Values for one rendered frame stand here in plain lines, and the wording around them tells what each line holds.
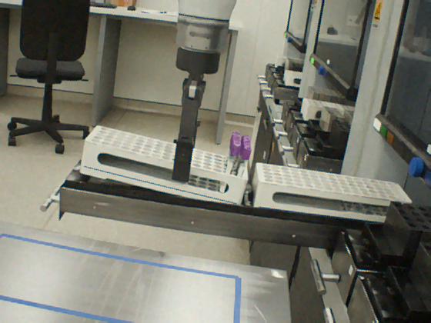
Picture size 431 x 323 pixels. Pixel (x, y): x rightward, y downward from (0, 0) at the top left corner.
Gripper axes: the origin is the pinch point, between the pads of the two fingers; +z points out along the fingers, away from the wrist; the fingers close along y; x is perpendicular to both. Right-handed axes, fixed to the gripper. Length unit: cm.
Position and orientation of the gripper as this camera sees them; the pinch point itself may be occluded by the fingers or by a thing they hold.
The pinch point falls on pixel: (184, 158)
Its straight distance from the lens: 97.5
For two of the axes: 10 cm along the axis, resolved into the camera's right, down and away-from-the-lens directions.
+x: 9.9, 1.4, 0.2
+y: -0.3, 3.3, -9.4
